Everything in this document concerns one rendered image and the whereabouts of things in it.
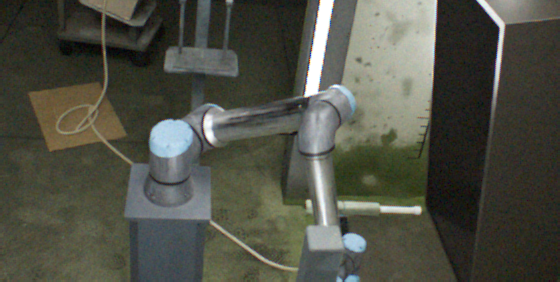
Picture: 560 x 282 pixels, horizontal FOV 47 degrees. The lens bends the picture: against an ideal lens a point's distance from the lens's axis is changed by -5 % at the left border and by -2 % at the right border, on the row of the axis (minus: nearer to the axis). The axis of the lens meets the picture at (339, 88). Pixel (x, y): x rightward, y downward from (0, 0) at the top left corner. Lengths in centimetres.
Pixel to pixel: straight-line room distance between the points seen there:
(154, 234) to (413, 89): 141
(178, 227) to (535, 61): 137
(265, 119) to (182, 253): 64
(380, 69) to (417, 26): 27
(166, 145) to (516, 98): 117
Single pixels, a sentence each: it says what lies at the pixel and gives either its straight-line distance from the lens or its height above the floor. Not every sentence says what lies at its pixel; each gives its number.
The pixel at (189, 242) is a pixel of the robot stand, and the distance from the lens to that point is 250.
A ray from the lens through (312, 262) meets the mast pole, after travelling 93.
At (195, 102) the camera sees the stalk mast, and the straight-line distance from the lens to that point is 330.
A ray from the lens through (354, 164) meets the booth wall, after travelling 335.
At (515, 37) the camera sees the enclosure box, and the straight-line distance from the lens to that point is 182.
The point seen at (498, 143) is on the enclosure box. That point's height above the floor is 124.
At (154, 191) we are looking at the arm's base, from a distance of 244.
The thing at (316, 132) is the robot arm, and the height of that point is 116.
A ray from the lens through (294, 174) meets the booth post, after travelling 334.
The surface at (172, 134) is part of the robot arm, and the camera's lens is 234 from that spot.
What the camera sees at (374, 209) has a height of 56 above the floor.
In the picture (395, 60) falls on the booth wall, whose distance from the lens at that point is 306.
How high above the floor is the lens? 228
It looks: 30 degrees down
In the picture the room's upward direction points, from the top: 11 degrees clockwise
